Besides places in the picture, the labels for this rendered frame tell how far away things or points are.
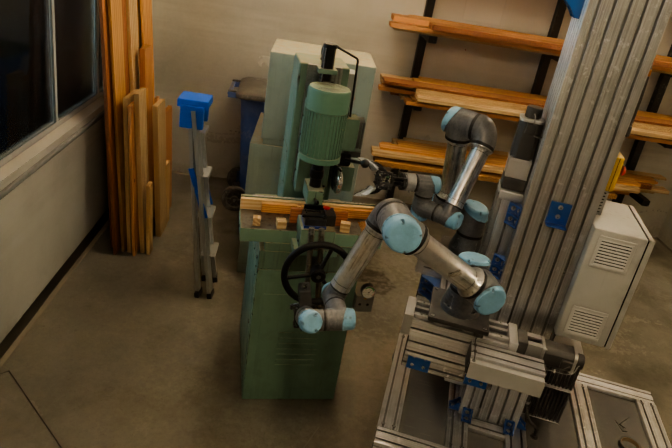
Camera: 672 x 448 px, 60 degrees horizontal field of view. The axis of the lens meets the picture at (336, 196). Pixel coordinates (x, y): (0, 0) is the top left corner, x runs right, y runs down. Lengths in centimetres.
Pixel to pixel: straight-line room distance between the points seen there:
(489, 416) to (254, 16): 330
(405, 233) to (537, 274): 74
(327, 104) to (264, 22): 248
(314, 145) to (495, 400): 132
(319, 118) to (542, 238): 96
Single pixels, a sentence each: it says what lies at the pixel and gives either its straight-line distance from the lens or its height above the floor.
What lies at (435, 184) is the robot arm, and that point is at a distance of 238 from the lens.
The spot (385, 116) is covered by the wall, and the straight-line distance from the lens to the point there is 486.
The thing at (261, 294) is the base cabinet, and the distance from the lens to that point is 254.
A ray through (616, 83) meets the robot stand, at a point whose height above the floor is 172.
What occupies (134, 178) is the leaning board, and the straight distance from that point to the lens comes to 370.
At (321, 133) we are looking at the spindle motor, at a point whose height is 130.
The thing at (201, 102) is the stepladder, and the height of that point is 115.
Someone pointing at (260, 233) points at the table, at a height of 88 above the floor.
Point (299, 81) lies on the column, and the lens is 253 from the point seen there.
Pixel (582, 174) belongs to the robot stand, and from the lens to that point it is 222.
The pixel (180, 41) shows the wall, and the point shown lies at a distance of 484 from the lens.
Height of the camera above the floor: 200
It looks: 23 degrees down
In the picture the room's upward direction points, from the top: 10 degrees clockwise
